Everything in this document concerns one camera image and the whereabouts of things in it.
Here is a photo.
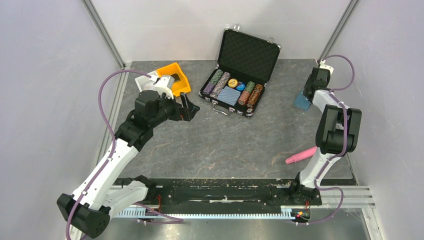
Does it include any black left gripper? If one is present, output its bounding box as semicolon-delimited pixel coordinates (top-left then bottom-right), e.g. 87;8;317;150
149;90;200;128

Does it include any blue card holder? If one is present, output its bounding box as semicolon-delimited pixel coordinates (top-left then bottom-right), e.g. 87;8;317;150
293;90;311;111

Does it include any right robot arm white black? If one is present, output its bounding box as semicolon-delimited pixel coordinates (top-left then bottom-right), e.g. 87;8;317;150
288;64;362;205

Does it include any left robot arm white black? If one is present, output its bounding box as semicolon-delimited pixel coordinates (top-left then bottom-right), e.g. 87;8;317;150
56;90;200;239

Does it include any black card in yellow bin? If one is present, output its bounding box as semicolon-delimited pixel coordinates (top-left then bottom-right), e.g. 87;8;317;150
171;73;181;84

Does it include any blue playing card deck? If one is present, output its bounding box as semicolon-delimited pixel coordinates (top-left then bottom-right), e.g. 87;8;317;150
217;86;241;106

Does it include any yellow plastic bin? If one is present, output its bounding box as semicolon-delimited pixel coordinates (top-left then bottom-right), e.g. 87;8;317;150
156;62;192;97

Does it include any purple poker chip stack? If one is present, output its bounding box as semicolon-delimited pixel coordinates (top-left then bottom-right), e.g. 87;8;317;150
202;82;215;95

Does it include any green poker chip stack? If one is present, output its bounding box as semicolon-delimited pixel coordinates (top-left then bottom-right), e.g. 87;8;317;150
209;69;224;86

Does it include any pink grey chip stack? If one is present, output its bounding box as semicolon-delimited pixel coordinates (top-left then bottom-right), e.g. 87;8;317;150
209;72;231;99

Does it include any yellow dealer button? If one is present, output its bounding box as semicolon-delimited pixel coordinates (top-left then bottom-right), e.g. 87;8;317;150
227;78;238;88

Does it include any white plastic bin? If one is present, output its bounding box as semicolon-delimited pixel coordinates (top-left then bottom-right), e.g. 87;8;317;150
134;70;159;92

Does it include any blue round chip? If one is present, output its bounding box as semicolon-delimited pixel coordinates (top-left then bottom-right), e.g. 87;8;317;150
235;82;246;92

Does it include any red poker chip stack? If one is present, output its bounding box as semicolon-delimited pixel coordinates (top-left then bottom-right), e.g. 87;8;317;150
237;90;251;106

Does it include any brown orange chip stack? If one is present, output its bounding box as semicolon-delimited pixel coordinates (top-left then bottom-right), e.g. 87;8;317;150
246;84;264;108

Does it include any green red chip stack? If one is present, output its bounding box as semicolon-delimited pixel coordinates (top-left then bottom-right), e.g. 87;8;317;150
244;81;256;93

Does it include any pink cylindrical tube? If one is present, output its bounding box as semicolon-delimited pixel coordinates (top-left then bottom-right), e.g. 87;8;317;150
285;146;317;164

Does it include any black poker chip case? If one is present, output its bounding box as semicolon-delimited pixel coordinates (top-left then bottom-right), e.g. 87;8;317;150
198;28;281;118

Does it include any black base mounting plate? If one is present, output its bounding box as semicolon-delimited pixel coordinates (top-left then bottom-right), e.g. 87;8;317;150
137;176;322;214

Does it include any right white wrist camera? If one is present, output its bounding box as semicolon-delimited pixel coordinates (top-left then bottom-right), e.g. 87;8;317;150
318;59;334;77

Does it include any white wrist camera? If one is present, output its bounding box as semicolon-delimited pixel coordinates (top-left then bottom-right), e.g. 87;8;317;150
153;75;175;99
318;59;334;77

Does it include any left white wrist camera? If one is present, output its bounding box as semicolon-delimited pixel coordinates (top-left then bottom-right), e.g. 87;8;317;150
153;75;175;99

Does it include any white slotted cable duct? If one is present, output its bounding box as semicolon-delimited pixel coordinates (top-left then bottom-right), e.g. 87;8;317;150
115;206;295;220

